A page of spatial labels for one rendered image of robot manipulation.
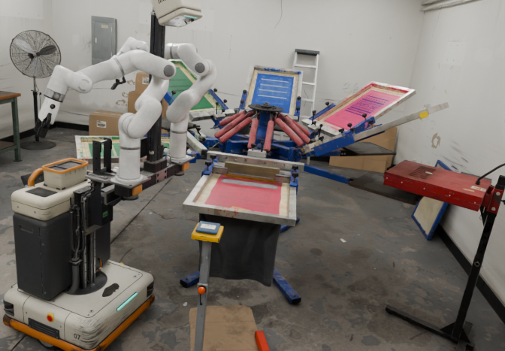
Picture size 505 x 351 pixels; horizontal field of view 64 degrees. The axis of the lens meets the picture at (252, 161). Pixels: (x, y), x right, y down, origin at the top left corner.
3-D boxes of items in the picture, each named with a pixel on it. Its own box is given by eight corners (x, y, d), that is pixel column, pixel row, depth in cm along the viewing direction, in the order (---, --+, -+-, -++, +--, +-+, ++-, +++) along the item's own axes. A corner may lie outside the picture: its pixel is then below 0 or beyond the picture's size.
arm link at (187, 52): (214, 74, 222) (207, 76, 208) (177, 74, 225) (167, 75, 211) (214, 43, 218) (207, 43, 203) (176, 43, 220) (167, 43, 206)
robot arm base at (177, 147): (157, 156, 231) (158, 130, 227) (169, 152, 243) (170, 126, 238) (181, 162, 226) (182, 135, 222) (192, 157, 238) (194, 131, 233)
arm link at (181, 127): (189, 130, 234) (191, 103, 230) (182, 135, 222) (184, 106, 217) (173, 128, 235) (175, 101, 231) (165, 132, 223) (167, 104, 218)
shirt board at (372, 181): (427, 199, 292) (430, 189, 290) (412, 214, 260) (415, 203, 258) (273, 154, 364) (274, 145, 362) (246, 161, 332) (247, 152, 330)
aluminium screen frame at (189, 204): (294, 226, 205) (296, 219, 204) (182, 210, 209) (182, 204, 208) (295, 177, 281) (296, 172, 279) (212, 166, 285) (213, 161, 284)
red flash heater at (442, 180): (494, 197, 270) (498, 180, 266) (485, 216, 233) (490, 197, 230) (401, 173, 303) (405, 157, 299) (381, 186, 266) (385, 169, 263)
